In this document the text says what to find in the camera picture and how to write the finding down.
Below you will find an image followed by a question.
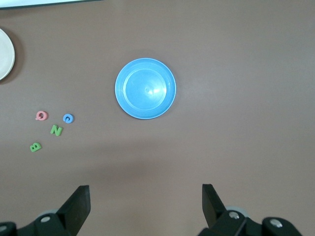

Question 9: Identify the green letter N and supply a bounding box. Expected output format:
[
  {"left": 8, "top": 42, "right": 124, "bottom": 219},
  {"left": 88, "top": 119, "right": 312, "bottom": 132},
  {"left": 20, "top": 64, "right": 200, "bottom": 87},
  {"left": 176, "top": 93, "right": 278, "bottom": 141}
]
[{"left": 50, "top": 124, "right": 63, "bottom": 137}]

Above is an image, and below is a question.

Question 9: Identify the blue plate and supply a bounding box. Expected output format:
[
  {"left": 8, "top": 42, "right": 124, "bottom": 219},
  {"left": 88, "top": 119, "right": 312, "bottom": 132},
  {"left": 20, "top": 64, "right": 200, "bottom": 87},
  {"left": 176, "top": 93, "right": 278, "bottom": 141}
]
[{"left": 115, "top": 58, "right": 177, "bottom": 120}]

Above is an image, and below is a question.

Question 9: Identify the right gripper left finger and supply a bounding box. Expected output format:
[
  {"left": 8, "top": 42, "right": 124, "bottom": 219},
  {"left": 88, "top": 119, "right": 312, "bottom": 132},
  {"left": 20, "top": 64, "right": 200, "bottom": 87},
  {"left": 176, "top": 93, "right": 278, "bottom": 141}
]
[{"left": 0, "top": 185, "right": 91, "bottom": 236}]

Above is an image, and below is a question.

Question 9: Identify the pink letter Q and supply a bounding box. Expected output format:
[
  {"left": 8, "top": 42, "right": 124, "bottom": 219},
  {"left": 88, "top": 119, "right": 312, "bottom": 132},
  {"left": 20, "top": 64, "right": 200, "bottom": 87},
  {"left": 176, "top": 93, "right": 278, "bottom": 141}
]
[{"left": 35, "top": 110, "right": 49, "bottom": 121}]

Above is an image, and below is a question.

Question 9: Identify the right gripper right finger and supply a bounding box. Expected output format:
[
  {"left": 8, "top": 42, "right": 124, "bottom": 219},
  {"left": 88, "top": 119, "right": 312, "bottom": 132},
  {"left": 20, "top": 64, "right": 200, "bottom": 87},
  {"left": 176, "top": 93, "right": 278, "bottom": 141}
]
[{"left": 198, "top": 183, "right": 304, "bottom": 236}]

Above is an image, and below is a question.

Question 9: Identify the beige plate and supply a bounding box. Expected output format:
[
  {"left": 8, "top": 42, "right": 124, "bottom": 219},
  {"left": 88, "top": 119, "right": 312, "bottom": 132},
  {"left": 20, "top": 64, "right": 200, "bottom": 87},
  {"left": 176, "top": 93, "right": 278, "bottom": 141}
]
[{"left": 0, "top": 28, "right": 16, "bottom": 81}]

